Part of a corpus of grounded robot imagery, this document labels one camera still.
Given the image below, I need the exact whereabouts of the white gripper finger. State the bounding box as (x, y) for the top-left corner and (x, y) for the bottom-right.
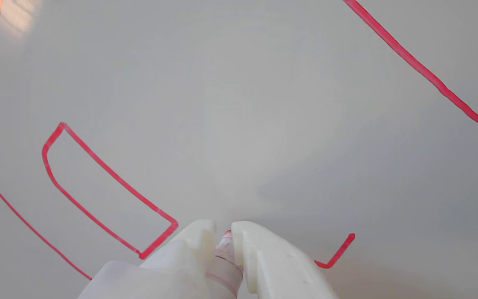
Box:
(231, 220), (339, 299)
(77, 219), (217, 299)

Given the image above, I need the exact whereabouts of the red whiteboard marker pen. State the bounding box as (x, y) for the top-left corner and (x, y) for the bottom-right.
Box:
(206, 229), (244, 299)

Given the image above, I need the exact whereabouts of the large whiteboard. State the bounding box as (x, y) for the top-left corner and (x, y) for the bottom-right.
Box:
(0, 0), (478, 299)

